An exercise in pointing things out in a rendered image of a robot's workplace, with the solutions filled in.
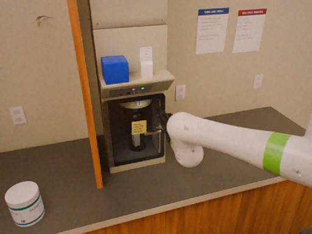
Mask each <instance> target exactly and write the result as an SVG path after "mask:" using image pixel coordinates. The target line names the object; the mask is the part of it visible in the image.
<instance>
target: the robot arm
mask: <svg viewBox="0 0 312 234"><path fill-rule="evenodd" d="M159 119H160V120H161V122H162V123H163V125H162V126H161V124H160V122H159ZM156 121H157V124H156V130H159V129H162V130H163V131H164V132H165V135H166V139H167V141H168V143H169V144H170V146H171V148H172V149H173V151H174V154H175V159H176V160H177V161H178V163H180V165H182V166H184V167H186V168H193V167H195V166H197V165H198V164H200V163H201V161H202V160H203V156H204V152H203V147H206V148H208V149H213V150H214V151H218V152H221V153H223V154H226V155H229V156H232V157H234V158H237V159H239V160H242V161H243V162H246V163H248V164H250V165H253V166H255V167H258V168H260V169H263V170H265V171H267V172H270V173H271V174H275V175H277V176H280V177H283V178H284V179H288V180H290V181H293V182H296V183H299V184H301V185H304V186H307V187H309V188H312V110H311V114H310V120H309V122H308V127H307V129H306V131H305V135H304V136H297V135H289V134H285V133H277V132H271V131H262V130H255V129H246V128H243V127H235V126H231V125H228V124H222V123H220V122H214V121H210V120H206V119H203V118H199V117H197V116H194V115H192V114H189V113H186V112H177V113H176V114H171V113H166V112H165V111H164V110H162V109H161V107H160V106H157V115H156Z"/></svg>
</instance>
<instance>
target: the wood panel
mask: <svg viewBox="0 0 312 234"><path fill-rule="evenodd" d="M67 8H68V13H69V18H70V25H71V31H72V35H73V43H74V49H75V55H76V60H77V69H78V73H79V79H80V87H81V90H82V99H83V104H84V111H85V116H86V120H87V129H88V137H89V141H90V145H91V147H90V148H91V153H92V156H93V164H94V172H95V176H96V183H97V188H98V189H99V188H103V184H102V183H103V180H102V174H101V164H100V161H99V151H98V145H97V138H96V131H95V124H94V118H93V108H92V104H91V95H90V89H89V85H88V75H87V69H86V62H85V56H84V51H83V42H82V36H81V28H80V22H79V13H78V8H77V2H76V0H67Z"/></svg>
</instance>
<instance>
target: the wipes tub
mask: <svg viewBox="0 0 312 234"><path fill-rule="evenodd" d="M5 201H6V202H7V206H8V208H9V210H10V212H11V214H12V218H13V220H14V222H15V224H16V225H17V226H19V227H29V226H31V225H33V224H36V222H38V221H39V220H40V219H41V218H42V217H43V215H44V212H45V210H44V206H43V201H42V199H41V195H40V190H39V188H38V186H37V184H36V183H35V182H21V183H17V184H16V185H14V186H12V187H11V188H10V189H9V190H8V191H7V192H6V194H5Z"/></svg>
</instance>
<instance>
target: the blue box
mask: <svg viewBox="0 0 312 234"><path fill-rule="evenodd" d="M101 68H102V76H103V79H104V81H105V84H106V85H111V84H116V83H127V82H129V66H128V61H127V60H126V58H125V57H124V56H123V55H117V56H107V57H101Z"/></svg>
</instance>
